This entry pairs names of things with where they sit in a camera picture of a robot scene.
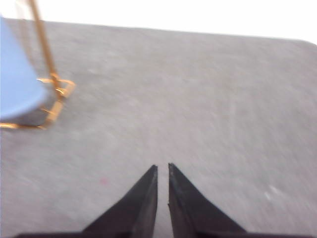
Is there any blue ribbed cup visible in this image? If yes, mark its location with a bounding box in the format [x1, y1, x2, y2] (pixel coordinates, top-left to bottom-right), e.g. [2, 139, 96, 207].
[0, 17, 50, 124]

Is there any gold wire cup rack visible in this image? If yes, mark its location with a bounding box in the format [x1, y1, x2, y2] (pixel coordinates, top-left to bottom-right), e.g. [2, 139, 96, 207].
[0, 0, 76, 129]

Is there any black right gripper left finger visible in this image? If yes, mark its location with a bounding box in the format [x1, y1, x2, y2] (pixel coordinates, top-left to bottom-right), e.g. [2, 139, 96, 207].
[15, 165, 158, 238]

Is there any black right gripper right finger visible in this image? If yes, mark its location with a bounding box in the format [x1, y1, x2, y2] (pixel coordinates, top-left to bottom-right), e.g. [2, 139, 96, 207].
[168, 163, 317, 238]

